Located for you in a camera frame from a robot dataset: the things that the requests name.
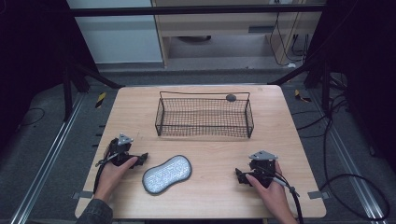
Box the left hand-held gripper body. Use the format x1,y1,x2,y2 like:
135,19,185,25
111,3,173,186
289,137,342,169
104,133,140,168

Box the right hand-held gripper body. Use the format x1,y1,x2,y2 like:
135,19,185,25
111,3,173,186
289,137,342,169
242,150,279,189

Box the grey peanut-shaped scrubbing pad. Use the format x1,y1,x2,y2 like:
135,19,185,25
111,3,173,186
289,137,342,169
142,154,193,196

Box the black wire mesh basket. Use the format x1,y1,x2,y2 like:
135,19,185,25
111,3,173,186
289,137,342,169
154,91,255,139

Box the person's left hand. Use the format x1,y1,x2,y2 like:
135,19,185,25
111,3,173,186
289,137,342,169
93,156,139,203

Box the person's right hand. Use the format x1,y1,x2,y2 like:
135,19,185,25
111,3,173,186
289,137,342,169
245,161,299,224

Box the yellow black hazard tape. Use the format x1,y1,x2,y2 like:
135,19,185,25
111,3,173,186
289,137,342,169
294,89,312,104
94,91,107,109

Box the black metal stand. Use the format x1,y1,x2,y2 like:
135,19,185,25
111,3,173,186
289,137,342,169
60,55,125,123
268,52,347,116

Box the white cabinet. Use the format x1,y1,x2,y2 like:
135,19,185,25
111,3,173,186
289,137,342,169
65,0,163,64

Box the beige wooden cabinet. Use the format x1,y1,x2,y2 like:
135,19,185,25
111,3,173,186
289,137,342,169
151,0,326,67

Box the black horizontal bar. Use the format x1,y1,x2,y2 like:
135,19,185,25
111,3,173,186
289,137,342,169
69,4,326,18

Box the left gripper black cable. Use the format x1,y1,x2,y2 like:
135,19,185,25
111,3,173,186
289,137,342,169
92,151,120,194

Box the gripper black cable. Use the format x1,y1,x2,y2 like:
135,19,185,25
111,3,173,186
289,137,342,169
92,151,120,194
261,167,304,224

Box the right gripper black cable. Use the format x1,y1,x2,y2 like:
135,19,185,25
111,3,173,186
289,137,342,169
261,167,304,224

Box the aluminium floor rail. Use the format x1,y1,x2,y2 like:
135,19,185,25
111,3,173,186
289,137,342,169
307,90,390,224
8,92,86,224

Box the thin black floor cable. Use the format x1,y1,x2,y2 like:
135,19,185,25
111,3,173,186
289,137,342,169
17,106,46,128

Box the hanging black cables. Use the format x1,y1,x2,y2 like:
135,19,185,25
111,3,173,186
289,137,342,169
269,12,312,68

